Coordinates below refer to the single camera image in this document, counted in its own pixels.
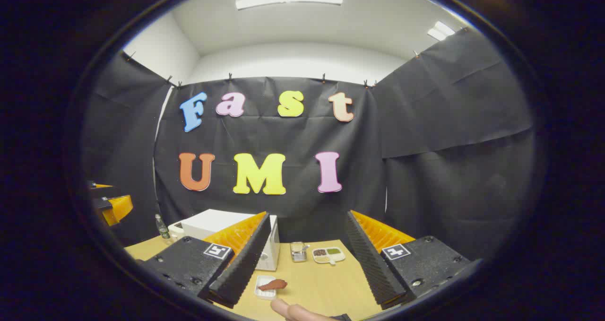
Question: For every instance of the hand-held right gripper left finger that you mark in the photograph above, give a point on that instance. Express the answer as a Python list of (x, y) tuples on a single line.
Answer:
[(241, 264)]

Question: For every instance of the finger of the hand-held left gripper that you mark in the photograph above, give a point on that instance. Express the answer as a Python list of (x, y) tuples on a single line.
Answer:
[(97, 187), (118, 210)]

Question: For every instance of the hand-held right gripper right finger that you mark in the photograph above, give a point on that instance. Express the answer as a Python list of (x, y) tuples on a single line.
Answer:
[(373, 264)]

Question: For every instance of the red meat piece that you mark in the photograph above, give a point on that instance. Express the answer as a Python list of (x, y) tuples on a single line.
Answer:
[(274, 284)]

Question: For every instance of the white microwave oven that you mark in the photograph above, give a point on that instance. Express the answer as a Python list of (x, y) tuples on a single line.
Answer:
[(208, 221)]

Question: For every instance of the small white plastic tray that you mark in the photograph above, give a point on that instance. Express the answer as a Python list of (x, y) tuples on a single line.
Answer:
[(263, 294)]

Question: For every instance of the divided white seasoning dish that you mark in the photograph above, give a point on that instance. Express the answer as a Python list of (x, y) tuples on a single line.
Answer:
[(328, 255)]

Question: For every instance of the clear plastic water bottle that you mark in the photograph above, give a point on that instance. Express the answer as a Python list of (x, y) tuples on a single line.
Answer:
[(162, 229)]

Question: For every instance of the black backdrop cloth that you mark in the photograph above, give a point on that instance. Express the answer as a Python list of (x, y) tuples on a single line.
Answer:
[(425, 146)]

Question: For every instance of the small ceiling light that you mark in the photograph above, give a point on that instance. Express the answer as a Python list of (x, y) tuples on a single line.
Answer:
[(440, 30)]

